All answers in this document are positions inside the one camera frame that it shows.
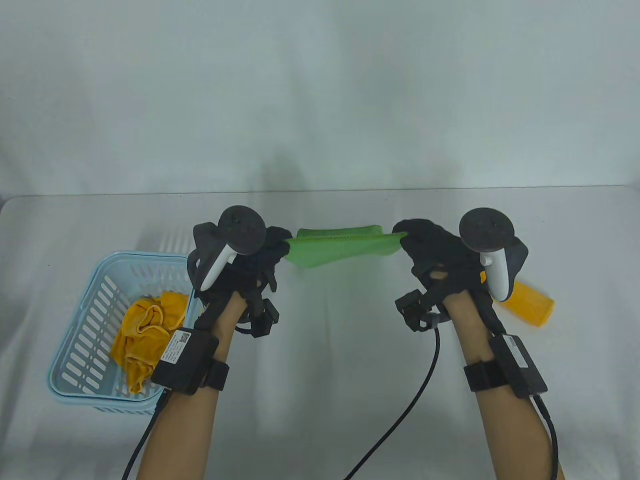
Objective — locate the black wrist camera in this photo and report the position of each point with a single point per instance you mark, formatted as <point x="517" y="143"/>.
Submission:
<point x="415" y="312"/>
<point x="265" y="320"/>

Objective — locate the orange cloth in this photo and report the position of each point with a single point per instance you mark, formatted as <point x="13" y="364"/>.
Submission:
<point x="145" y="335"/>

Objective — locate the green towel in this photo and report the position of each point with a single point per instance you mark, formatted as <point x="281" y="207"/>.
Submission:
<point x="340" y="247"/>

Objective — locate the black sensor box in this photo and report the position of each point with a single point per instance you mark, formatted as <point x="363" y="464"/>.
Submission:
<point x="520" y="365"/>
<point x="185" y="362"/>

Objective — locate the light blue plastic basket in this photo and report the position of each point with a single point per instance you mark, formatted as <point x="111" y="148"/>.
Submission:
<point x="75" y="345"/>

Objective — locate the person's right hand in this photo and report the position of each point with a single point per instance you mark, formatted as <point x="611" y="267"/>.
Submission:
<point x="440" y="250"/>

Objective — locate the person's left hand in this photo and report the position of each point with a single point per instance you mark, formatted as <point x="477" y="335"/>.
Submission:
<point x="255" y="265"/>

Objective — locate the person's left forearm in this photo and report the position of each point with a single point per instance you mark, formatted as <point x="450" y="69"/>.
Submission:
<point x="175" y="440"/>

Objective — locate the black and white controller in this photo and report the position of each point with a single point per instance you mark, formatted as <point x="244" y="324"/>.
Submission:
<point x="487" y="230"/>
<point x="242" y="230"/>

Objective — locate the yellow square towel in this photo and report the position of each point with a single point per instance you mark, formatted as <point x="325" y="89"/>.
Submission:
<point x="532" y="307"/>

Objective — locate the person's right forearm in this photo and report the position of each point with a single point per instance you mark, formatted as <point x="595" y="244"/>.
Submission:
<point x="520" y="440"/>

